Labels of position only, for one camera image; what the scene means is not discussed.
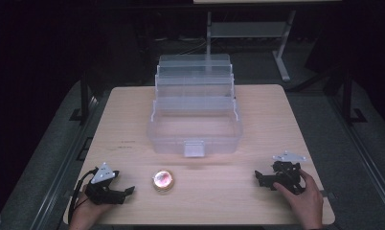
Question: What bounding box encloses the grey metal stand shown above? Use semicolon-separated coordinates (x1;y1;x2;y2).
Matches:
206;10;297;82

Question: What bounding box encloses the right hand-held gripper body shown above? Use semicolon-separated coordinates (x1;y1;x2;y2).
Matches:
259;150;307;196

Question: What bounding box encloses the clear plastic tiered storage box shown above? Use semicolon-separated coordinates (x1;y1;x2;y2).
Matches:
147;53;244;158

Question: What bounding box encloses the black metal frame post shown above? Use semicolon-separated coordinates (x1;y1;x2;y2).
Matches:
69;71;96;123
328;68;369;126

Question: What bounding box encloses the person's right hand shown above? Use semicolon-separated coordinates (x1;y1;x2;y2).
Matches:
273;169;325;230

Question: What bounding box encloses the small round gold tin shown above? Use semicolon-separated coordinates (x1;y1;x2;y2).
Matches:
152;169;175;193

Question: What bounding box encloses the person's left hand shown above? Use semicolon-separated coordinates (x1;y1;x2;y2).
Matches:
68;185;116;230

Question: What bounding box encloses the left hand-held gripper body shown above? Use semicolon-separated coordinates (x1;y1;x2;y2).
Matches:
84;162;127;206

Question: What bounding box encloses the black cable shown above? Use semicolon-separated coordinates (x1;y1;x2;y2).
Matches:
67;167;99;224

